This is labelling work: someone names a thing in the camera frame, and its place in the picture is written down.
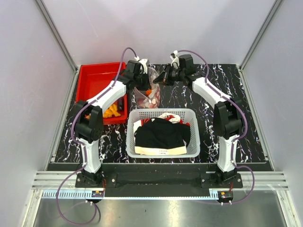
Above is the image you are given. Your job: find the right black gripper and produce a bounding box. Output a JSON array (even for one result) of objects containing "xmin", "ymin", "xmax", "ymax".
[{"xmin": 152, "ymin": 64, "xmax": 185, "ymax": 87}]

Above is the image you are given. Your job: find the clear zip top bag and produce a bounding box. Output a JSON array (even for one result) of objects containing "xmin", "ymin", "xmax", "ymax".
[{"xmin": 134, "ymin": 67, "xmax": 160, "ymax": 109}]

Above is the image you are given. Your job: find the yellow fake food pile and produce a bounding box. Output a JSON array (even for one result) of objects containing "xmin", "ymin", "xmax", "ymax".
[{"xmin": 103, "ymin": 104, "xmax": 121, "ymax": 118}]

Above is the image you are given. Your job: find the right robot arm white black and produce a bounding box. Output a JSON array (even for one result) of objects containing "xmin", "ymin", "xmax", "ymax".
[{"xmin": 153, "ymin": 51, "xmax": 245, "ymax": 188}]

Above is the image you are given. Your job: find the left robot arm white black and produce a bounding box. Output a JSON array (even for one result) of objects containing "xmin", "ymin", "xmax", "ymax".
[{"xmin": 71, "ymin": 58, "xmax": 151, "ymax": 187}]

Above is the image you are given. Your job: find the orange fake fruit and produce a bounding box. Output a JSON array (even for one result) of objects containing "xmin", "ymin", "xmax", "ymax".
[{"xmin": 145, "ymin": 89, "xmax": 152, "ymax": 96}]

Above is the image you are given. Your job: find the red white cloth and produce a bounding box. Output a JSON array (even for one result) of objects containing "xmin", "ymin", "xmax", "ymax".
[{"xmin": 135, "ymin": 113, "xmax": 190, "ymax": 126}]

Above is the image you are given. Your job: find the white perforated plastic basket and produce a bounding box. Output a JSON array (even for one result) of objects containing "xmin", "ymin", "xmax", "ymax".
[{"xmin": 126, "ymin": 108, "xmax": 200, "ymax": 158}]

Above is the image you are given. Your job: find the red plastic bin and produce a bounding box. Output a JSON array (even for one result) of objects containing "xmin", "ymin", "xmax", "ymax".
[{"xmin": 76, "ymin": 62, "xmax": 128, "ymax": 125}]

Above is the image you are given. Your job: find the black cloth in basket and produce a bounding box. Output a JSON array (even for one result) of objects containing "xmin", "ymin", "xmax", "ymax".
[{"xmin": 133, "ymin": 118, "xmax": 191, "ymax": 149}]

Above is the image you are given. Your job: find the beige cloth with label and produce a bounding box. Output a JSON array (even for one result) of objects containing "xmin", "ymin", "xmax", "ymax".
[{"xmin": 134, "ymin": 146, "xmax": 187, "ymax": 156}]

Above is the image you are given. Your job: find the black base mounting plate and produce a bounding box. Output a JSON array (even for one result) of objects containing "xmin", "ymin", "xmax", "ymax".
[{"xmin": 75, "ymin": 164, "xmax": 243, "ymax": 199}]

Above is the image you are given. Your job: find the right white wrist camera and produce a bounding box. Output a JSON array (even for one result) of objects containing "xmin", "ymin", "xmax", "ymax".
[{"xmin": 170, "ymin": 50, "xmax": 179, "ymax": 69}]

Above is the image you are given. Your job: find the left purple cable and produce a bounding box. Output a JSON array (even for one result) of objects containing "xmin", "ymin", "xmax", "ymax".
[{"xmin": 55, "ymin": 47, "xmax": 140, "ymax": 224}]

